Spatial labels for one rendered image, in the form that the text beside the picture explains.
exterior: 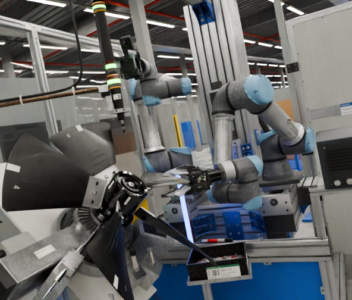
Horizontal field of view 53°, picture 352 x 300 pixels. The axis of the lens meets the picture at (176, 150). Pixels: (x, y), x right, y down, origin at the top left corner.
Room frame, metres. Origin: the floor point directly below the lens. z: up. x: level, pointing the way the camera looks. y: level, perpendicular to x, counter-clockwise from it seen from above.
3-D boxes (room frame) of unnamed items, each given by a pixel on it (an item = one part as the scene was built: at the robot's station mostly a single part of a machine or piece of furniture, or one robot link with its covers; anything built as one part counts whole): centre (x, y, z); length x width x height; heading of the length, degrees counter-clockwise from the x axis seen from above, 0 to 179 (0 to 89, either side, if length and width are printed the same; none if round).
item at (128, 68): (1.41, 0.10, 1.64); 0.12 x 0.08 x 0.09; 165
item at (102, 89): (1.20, 0.17, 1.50); 0.09 x 0.07 x 0.10; 100
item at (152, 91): (1.56, 0.05, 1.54); 0.11 x 0.08 x 0.11; 98
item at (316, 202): (1.30, -0.47, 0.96); 0.03 x 0.03 x 0.20; 65
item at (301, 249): (1.48, -0.08, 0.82); 0.90 x 0.04 x 0.08; 65
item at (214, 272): (1.31, -0.08, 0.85); 0.22 x 0.17 x 0.07; 80
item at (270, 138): (1.73, -0.47, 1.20); 0.13 x 0.12 x 0.14; 46
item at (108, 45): (1.20, 0.16, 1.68); 0.03 x 0.03 x 0.21
